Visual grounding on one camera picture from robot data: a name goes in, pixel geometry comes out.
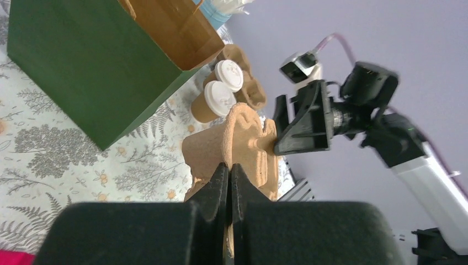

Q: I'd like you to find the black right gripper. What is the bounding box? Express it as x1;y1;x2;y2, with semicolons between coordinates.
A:
273;80;373;156

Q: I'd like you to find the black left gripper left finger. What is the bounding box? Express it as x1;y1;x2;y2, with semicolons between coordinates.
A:
34;163;230;264

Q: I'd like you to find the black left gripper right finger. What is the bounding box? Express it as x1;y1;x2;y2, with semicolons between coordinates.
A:
231;164;403;264

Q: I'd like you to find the brown cardboard cup carrier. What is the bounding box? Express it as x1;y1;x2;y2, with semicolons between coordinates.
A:
182;103;279;201

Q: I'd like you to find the white plastic cup lid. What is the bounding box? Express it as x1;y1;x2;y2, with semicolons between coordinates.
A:
214;60;244;92

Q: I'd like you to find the brown paper cup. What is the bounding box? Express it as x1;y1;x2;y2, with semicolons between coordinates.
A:
203;70;218;89
190;94;219;123

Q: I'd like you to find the green paper bag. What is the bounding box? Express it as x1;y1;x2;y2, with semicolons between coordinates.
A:
7;0;224;149

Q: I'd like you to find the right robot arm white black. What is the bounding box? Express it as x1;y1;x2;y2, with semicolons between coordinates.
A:
274;60;467;256

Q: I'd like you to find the blue cup holder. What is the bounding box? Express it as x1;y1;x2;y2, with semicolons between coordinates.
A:
193;0;232;30

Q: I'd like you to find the white wrapped straws bundle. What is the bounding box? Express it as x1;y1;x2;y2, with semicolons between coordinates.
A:
210;0;254;15

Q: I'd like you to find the floral table mat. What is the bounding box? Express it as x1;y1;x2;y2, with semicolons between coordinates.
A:
0;0;297;257

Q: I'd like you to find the red cloth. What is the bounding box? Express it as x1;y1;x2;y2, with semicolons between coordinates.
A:
0;250;35;265

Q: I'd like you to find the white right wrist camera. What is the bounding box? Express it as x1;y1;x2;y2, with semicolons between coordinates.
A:
279;51;323;91

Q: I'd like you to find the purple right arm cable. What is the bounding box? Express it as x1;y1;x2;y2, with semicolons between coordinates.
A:
314;32;468;198

